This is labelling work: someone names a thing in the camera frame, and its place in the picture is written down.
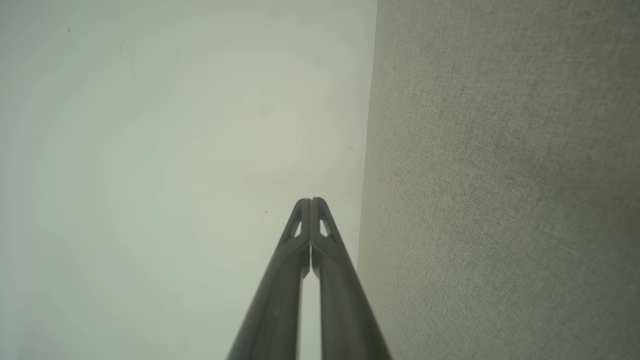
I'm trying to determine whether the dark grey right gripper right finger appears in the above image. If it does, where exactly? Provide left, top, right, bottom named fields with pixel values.
left=311, top=197, right=392, bottom=360

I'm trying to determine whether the grey fabric panel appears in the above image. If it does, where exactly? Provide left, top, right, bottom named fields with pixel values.
left=357, top=0, right=640, bottom=360

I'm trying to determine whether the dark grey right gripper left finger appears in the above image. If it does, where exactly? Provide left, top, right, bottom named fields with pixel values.
left=227, top=198, right=312, bottom=360

